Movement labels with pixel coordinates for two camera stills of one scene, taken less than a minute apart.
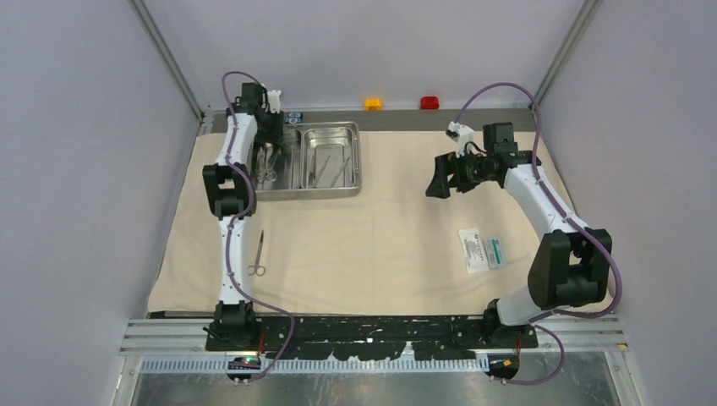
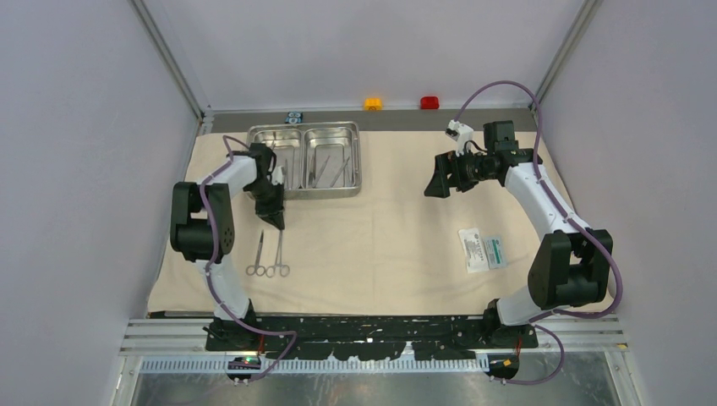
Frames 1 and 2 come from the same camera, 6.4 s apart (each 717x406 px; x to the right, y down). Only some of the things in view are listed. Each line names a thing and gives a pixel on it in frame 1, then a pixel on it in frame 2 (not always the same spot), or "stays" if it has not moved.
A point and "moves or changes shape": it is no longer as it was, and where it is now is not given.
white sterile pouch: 474,255 stays
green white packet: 495,252 stays
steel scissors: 258,269 stays
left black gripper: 276,137 -> 273,213
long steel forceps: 265,165 moves or changes shape
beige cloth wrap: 396,250 stays
